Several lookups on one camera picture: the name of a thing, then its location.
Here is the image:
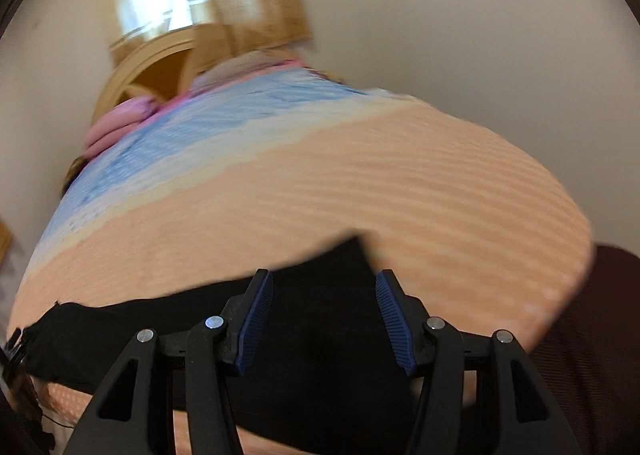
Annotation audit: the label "tan floral curtain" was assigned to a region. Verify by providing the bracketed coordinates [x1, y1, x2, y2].
[90, 0, 313, 71]

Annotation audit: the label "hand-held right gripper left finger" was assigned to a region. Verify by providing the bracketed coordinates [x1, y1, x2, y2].
[62, 268, 275, 455]

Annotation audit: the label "brown furry cloth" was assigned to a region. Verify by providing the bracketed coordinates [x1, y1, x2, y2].
[62, 155, 91, 196]

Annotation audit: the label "striped pillow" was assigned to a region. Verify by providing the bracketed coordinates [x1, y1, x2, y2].
[192, 50, 306, 91]

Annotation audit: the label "polka dot bedspread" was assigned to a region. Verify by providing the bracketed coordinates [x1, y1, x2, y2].
[7, 62, 596, 455]

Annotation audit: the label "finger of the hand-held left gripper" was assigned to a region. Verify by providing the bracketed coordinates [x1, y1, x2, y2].
[2, 327, 27, 372]

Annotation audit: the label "pink folded blanket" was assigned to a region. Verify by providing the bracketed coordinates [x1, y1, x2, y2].
[82, 95, 166, 161]

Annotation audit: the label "wooden headboard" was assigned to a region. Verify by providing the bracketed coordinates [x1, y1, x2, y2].
[92, 25, 241, 111]

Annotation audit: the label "black pants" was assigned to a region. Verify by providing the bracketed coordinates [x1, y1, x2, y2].
[22, 232, 481, 455]

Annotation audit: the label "person's dark maroon clothing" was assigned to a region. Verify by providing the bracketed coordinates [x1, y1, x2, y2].
[530, 242, 640, 455]

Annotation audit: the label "wooden furniture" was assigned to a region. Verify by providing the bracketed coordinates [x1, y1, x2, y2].
[0, 218, 13, 266]

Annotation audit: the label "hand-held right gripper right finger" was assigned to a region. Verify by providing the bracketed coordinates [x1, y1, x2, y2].
[375, 269, 583, 455]

